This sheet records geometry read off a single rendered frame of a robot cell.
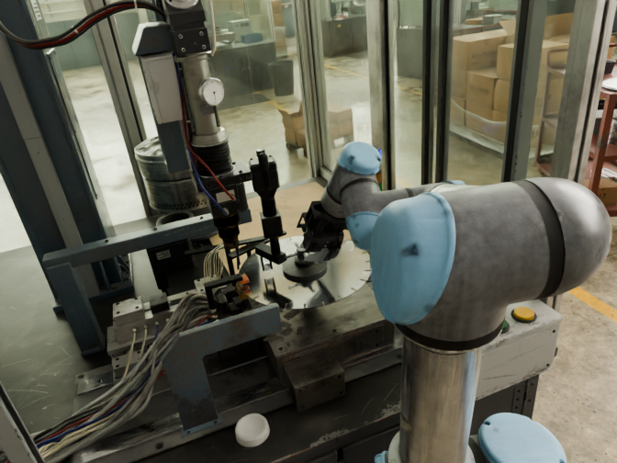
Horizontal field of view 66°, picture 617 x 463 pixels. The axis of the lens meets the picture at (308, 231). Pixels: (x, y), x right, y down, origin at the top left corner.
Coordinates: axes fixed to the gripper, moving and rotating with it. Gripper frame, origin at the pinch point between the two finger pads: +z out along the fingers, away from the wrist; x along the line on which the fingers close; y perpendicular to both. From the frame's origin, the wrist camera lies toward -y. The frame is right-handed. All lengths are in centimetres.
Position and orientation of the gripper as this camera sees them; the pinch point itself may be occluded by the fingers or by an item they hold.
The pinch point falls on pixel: (319, 257)
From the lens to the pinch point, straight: 113.8
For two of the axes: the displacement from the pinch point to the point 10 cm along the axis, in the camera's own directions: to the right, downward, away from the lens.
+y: -9.3, 0.7, -3.7
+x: 2.7, 8.1, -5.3
